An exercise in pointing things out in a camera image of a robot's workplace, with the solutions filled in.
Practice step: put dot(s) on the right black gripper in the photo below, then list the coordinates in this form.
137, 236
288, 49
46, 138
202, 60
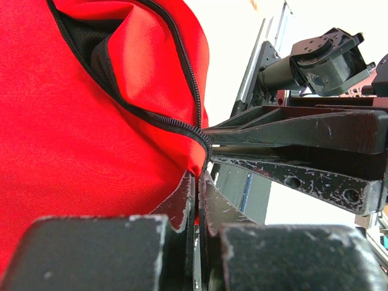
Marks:
314, 132

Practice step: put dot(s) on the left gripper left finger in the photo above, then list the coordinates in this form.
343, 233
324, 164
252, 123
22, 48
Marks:
138, 252

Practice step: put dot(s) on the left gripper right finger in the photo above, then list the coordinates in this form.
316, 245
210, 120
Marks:
239, 254

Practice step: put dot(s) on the red zip jacket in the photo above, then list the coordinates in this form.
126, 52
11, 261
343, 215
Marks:
102, 106

